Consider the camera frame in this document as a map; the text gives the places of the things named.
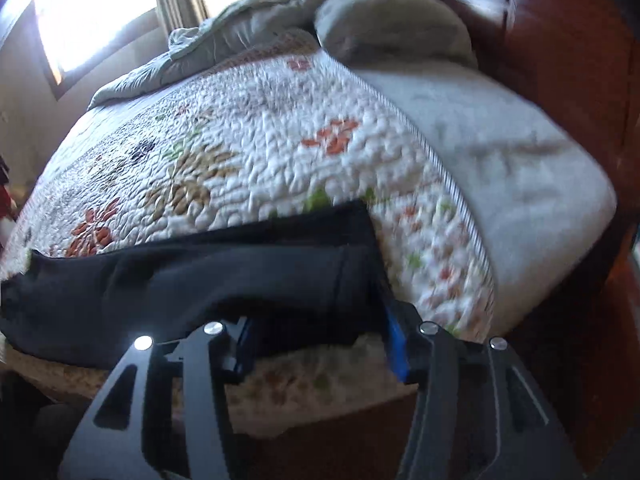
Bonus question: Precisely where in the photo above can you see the black pants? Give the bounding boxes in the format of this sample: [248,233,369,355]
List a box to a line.
[1,200,393,370]

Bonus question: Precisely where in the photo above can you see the grey bed sheet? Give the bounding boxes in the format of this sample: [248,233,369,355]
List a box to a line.
[356,61,617,335]

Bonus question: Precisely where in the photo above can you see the floral quilted bedspread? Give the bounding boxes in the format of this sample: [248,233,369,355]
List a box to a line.
[0,27,499,441]

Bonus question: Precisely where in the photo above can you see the grey pillow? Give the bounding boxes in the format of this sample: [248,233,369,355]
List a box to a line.
[314,0,477,67]

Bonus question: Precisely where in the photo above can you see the grey-blue duvet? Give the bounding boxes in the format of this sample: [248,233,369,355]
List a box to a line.
[89,0,326,108]

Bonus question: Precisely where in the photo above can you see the red wooden headboard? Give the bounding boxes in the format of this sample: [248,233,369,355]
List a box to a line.
[444,0,639,470]

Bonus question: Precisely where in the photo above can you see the window with wooden frame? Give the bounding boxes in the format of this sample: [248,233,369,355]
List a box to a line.
[1,0,160,100]

